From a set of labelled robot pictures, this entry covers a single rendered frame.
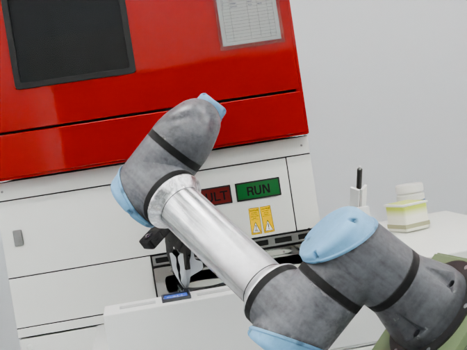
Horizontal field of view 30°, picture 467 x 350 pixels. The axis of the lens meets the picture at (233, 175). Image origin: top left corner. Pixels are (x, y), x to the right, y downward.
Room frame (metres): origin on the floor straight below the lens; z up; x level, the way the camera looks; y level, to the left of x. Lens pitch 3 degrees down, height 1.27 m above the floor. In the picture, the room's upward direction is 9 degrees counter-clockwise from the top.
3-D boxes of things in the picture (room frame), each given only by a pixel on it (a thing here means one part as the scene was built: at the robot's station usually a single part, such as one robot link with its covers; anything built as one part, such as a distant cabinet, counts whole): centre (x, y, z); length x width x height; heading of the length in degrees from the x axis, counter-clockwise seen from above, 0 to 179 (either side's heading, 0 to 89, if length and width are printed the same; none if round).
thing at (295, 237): (2.26, 0.02, 0.96); 0.44 x 0.01 x 0.02; 96
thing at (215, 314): (1.68, 0.01, 0.89); 0.55 x 0.09 x 0.14; 96
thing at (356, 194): (1.96, -0.27, 1.03); 0.06 x 0.04 x 0.13; 6
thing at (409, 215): (2.06, -0.39, 1.00); 0.07 x 0.07 x 0.07; 26
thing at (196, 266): (2.10, 0.13, 0.95); 0.06 x 0.03 x 0.09; 126
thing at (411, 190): (2.20, -0.44, 1.01); 0.07 x 0.07 x 0.10
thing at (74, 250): (2.25, 0.20, 1.02); 0.82 x 0.03 x 0.40; 96
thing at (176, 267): (2.13, 0.15, 0.95); 0.06 x 0.03 x 0.09; 126
